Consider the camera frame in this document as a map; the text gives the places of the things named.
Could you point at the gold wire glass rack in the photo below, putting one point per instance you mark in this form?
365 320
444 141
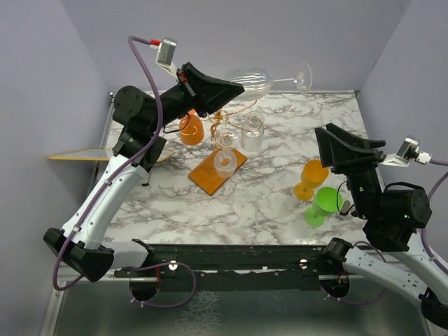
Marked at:
205 175

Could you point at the clear stemmed wine glass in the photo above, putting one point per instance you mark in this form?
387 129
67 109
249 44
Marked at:
257 82

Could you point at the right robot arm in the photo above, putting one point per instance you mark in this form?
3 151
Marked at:
395 218

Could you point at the black front mounting rail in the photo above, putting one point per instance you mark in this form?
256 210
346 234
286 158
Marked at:
179 268

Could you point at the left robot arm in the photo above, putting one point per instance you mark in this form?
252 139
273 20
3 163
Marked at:
78 243

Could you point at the small white grey tag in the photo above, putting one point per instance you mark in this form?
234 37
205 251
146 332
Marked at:
345 208

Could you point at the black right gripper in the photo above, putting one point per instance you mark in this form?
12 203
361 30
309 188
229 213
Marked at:
333 149

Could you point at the orange plastic goblet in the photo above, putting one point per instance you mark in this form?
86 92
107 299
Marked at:
191 129

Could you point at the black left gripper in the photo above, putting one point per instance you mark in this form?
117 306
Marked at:
205 93

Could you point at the green plastic goblet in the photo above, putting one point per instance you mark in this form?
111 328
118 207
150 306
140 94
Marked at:
326 202

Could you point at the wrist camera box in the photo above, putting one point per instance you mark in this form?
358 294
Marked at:
408 153
165 54

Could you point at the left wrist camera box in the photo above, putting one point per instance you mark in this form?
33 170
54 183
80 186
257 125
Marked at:
165 54

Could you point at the yellow plastic goblet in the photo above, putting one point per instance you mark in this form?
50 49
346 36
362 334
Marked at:
313 175

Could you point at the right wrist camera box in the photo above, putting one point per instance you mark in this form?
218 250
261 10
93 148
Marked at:
408 153

